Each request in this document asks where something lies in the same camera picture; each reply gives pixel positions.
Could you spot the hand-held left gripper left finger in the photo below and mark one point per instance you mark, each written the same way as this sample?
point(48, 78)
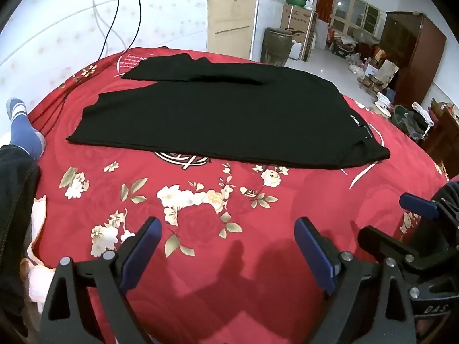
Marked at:
point(140, 254)

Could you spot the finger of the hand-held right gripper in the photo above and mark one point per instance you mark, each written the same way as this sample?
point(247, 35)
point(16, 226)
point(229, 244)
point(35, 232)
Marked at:
point(419, 206)
point(380, 240)

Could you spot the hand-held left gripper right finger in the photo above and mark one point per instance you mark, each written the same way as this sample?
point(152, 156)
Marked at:
point(315, 254)

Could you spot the black pants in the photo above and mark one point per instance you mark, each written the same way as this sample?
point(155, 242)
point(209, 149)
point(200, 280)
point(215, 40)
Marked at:
point(233, 122)

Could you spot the brown wooden furniture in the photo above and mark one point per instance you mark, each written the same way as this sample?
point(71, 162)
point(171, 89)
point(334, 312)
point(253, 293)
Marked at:
point(443, 139)

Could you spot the pile of clothes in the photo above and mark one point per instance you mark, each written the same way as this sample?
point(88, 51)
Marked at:
point(412, 122)

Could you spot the white and pink cloth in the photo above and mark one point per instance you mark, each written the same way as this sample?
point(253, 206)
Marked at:
point(37, 279)

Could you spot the white hat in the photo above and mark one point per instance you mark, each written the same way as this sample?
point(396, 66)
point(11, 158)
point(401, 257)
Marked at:
point(383, 105)

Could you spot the red floral blanket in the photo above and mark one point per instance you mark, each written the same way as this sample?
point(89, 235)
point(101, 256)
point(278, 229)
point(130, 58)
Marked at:
point(89, 157)

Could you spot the person's dark jeans leg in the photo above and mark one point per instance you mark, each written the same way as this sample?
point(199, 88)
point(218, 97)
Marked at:
point(14, 193)

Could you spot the pile of household clutter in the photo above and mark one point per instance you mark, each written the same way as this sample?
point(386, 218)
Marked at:
point(373, 68)

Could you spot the brown wooden wardrobe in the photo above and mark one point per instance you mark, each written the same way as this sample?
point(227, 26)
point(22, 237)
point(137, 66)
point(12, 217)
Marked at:
point(412, 53)

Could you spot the person's blue socked foot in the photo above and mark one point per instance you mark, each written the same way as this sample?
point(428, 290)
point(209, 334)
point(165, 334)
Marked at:
point(23, 132)

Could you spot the white plastic jug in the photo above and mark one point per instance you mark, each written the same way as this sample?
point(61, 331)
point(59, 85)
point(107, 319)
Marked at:
point(294, 51)

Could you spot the brown ceramic jar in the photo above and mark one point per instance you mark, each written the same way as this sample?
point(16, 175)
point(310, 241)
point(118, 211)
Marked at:
point(276, 48)

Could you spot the cardboard box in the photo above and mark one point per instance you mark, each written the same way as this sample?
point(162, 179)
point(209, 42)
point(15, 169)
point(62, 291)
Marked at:
point(297, 19)

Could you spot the red curtain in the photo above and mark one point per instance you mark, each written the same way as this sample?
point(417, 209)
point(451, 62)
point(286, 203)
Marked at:
point(325, 3)

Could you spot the tan wooden board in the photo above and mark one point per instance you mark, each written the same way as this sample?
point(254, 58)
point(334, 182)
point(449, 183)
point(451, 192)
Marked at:
point(229, 18)

